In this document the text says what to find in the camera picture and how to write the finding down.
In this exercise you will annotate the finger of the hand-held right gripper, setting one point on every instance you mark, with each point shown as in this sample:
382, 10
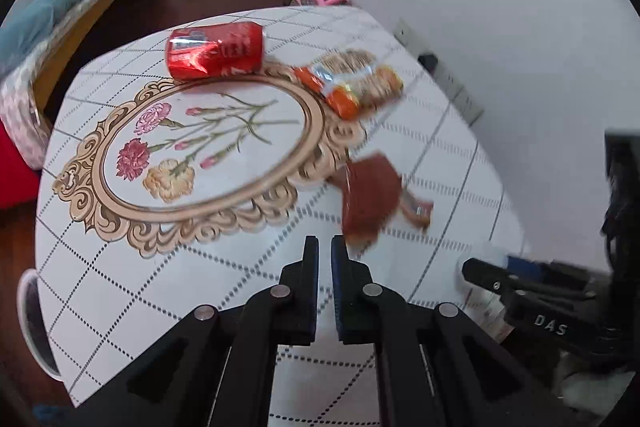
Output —
522, 265
482, 274

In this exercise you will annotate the long white wall socket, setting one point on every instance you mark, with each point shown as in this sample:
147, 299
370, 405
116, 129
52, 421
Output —
460, 94

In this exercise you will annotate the orange biscuit packet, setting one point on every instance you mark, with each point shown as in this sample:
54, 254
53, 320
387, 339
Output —
350, 82

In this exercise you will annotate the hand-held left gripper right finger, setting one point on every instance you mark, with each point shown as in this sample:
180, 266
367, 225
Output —
338, 282

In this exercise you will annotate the white-rimmed trash bin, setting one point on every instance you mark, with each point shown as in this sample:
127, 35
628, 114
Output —
30, 322

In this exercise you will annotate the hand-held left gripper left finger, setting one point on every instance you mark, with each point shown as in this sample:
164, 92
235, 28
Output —
311, 277

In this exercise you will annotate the brown red wrapper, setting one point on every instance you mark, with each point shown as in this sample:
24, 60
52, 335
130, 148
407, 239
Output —
370, 192

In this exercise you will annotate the crushed red can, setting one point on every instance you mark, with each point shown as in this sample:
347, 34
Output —
215, 52

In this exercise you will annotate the black charger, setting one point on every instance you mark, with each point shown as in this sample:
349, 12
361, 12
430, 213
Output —
429, 60

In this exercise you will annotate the table with patterned cloth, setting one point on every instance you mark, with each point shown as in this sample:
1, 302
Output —
200, 257

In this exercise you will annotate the blue cloth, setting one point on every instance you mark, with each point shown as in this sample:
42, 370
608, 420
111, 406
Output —
50, 413

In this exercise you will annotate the small white wall socket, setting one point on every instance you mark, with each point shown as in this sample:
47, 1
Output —
407, 34

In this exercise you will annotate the red blanket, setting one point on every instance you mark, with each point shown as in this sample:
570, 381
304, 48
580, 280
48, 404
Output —
12, 177

